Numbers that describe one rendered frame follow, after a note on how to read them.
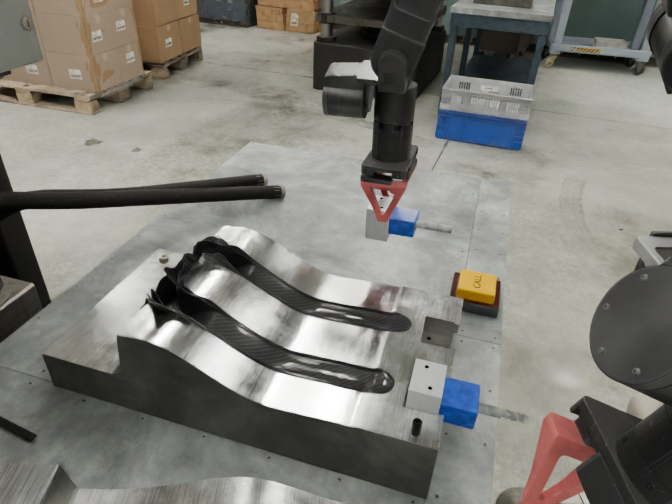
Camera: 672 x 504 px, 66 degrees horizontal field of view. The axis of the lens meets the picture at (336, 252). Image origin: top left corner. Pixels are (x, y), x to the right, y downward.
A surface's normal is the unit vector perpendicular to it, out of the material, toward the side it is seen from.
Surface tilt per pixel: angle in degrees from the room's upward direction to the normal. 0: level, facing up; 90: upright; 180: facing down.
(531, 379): 0
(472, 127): 91
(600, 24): 90
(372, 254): 0
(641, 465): 64
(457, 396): 0
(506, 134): 91
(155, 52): 90
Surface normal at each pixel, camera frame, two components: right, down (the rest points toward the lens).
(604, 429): 0.47, -0.73
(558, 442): 0.02, 0.51
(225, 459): 0.04, -0.83
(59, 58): -0.29, 0.64
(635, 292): -0.88, -0.40
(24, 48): 0.95, 0.19
